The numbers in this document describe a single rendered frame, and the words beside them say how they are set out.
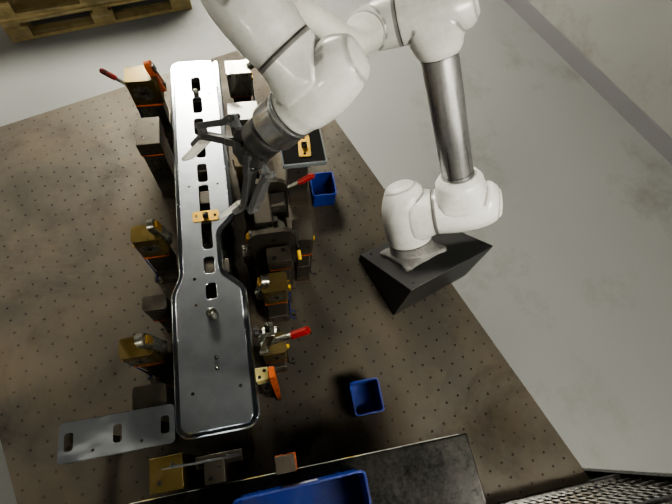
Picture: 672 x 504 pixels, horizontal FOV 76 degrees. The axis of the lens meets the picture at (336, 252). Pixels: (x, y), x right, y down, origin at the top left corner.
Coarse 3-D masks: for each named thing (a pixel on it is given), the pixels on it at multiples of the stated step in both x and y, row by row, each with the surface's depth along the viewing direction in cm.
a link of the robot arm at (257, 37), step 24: (216, 0) 60; (240, 0) 59; (264, 0) 60; (288, 0) 62; (312, 0) 79; (216, 24) 64; (240, 24) 61; (264, 24) 61; (288, 24) 62; (312, 24) 80; (336, 24) 85; (360, 24) 97; (240, 48) 64; (264, 48) 62
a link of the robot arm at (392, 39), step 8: (376, 0) 106; (384, 0) 105; (392, 0) 105; (360, 8) 106; (368, 8) 105; (376, 8) 105; (384, 8) 105; (392, 8) 104; (384, 16) 105; (392, 16) 105; (384, 24) 106; (392, 24) 106; (384, 32) 106; (392, 32) 107; (384, 40) 108; (392, 40) 109; (400, 40) 109; (384, 48) 111; (392, 48) 113
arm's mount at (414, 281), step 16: (448, 240) 159; (464, 240) 156; (480, 240) 153; (368, 256) 165; (448, 256) 150; (464, 256) 147; (480, 256) 153; (368, 272) 169; (384, 272) 153; (400, 272) 150; (416, 272) 147; (432, 272) 144; (448, 272) 146; (464, 272) 166; (384, 288) 160; (400, 288) 146; (416, 288) 140; (432, 288) 158; (400, 304) 153
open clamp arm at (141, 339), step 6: (138, 336) 112; (144, 336) 114; (150, 336) 115; (138, 342) 112; (144, 342) 113; (150, 342) 115; (156, 342) 119; (162, 342) 123; (144, 348) 115; (150, 348) 116; (156, 348) 118; (162, 348) 122
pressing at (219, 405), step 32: (192, 64) 169; (192, 96) 162; (192, 128) 156; (224, 128) 157; (192, 160) 150; (224, 160) 151; (192, 192) 145; (224, 192) 146; (192, 224) 140; (224, 224) 141; (192, 256) 135; (192, 288) 131; (224, 288) 132; (192, 320) 127; (224, 320) 128; (192, 352) 123; (224, 352) 124; (192, 384) 120; (224, 384) 120; (256, 384) 121; (192, 416) 116; (224, 416) 117; (256, 416) 117
